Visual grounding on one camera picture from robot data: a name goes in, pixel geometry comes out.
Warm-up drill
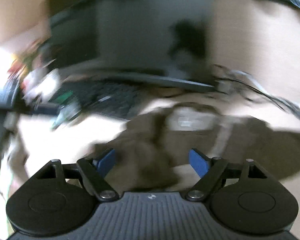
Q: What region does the olive polka dot cardigan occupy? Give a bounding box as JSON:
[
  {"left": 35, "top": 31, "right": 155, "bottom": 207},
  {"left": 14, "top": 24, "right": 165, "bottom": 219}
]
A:
[{"left": 8, "top": 102, "right": 300, "bottom": 190}]

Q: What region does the black monitor on left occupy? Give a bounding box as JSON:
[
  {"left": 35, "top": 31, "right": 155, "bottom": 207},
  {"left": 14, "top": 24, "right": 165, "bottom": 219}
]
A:
[{"left": 47, "top": 0, "right": 216, "bottom": 93}]

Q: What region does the grey and black cable bundle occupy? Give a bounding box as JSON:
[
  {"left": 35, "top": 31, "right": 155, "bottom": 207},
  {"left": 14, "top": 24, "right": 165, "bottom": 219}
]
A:
[{"left": 212, "top": 64, "right": 300, "bottom": 128}]

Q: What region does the black keyboard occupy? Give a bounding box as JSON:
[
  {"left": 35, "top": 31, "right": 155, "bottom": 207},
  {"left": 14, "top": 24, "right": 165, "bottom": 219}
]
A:
[{"left": 70, "top": 81, "right": 143, "bottom": 120}]

